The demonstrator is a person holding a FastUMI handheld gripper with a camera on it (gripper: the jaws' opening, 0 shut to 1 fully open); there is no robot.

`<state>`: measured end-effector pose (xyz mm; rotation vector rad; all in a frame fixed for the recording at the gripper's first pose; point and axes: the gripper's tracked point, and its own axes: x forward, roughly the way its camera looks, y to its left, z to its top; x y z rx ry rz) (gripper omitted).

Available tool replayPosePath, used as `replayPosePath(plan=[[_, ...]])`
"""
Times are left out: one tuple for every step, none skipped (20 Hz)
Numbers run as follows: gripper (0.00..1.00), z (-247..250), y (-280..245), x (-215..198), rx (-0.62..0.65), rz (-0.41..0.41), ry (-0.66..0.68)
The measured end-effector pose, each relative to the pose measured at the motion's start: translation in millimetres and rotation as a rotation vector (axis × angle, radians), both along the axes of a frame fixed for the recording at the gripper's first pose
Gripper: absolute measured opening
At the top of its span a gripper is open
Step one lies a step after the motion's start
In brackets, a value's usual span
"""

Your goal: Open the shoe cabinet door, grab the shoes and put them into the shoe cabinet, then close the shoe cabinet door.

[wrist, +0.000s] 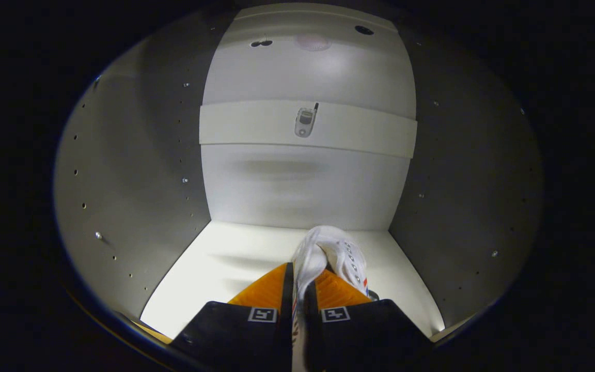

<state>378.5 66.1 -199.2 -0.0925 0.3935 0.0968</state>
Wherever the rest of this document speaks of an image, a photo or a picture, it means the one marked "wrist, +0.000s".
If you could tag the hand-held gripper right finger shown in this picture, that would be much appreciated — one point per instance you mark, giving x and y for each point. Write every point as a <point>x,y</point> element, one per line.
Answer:
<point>312,336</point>

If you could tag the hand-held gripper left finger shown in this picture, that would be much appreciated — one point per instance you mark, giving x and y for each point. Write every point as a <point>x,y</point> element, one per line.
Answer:
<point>283,336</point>

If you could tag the white canvas shoe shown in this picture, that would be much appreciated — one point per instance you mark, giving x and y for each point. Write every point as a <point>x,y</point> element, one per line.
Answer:
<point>339,253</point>

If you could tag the grey shoe cabinet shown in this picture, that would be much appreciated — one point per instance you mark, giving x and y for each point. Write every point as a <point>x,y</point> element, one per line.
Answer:
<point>302,186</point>

